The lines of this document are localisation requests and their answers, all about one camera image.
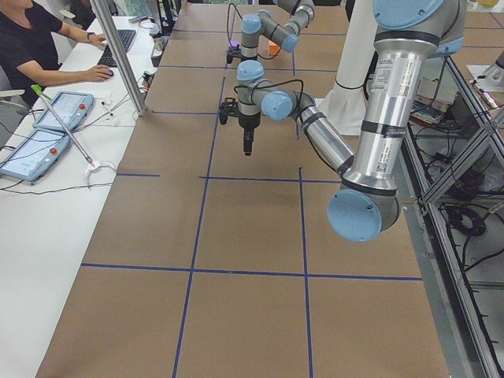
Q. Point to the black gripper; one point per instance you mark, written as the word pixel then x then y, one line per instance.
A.
pixel 247 121

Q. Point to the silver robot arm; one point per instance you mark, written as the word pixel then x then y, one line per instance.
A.
pixel 286 36
pixel 408 33

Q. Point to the orange foam block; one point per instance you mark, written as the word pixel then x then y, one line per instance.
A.
pixel 274 49

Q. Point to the metal cup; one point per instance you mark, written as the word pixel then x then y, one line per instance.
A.
pixel 158 44

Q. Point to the upper teach pendant tablet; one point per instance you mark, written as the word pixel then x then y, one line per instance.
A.
pixel 71 107

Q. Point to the teach pendant tablet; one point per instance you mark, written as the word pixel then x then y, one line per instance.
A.
pixel 71 107
pixel 34 157

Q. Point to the stack of books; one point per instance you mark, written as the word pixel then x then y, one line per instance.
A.
pixel 432 100

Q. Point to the metal reach stick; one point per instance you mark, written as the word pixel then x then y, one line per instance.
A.
pixel 93 165

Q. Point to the lower teach pendant tablet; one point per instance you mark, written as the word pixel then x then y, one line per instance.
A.
pixel 34 157

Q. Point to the person in black shirt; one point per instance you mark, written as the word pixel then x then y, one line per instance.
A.
pixel 29 55

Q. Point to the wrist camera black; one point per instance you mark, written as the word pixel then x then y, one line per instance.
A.
pixel 233 52
pixel 228 108

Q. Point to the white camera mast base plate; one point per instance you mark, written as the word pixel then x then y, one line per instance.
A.
pixel 345 116

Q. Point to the aluminium frame post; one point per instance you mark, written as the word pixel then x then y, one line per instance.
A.
pixel 105 19

